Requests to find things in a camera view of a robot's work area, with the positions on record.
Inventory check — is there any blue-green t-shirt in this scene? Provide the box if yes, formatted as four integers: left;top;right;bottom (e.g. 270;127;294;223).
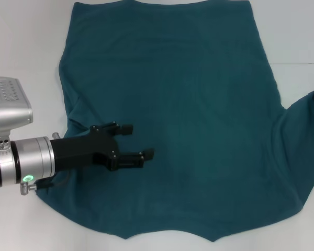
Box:
35;0;314;234

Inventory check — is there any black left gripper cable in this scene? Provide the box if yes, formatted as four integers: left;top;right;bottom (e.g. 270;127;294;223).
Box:
36;177;69;191

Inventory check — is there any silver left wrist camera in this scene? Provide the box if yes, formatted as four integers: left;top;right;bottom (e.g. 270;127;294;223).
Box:
0;76;33;137

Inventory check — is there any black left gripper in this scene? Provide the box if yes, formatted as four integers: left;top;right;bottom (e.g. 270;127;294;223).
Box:
50;121;155;174

